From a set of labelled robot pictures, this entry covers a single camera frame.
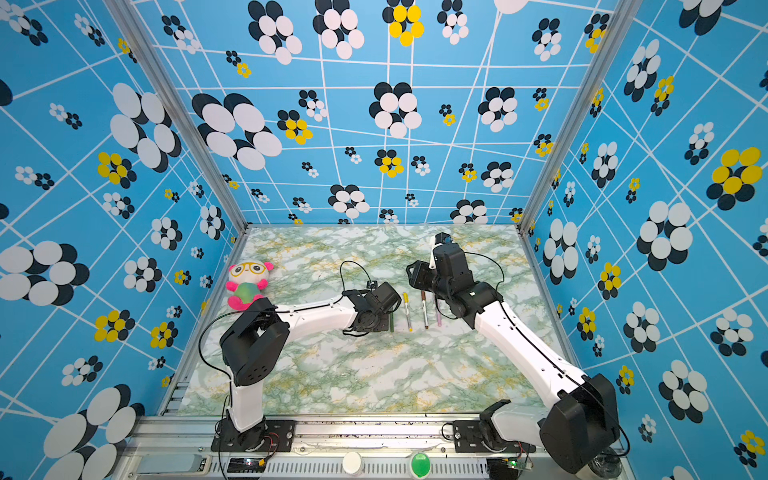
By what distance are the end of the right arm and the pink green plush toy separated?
1.76 ft

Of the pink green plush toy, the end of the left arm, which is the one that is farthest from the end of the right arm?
the pink green plush toy

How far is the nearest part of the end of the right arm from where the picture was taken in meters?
0.59

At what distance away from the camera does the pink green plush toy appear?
95 centimetres

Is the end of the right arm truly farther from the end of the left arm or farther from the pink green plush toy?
the pink green plush toy
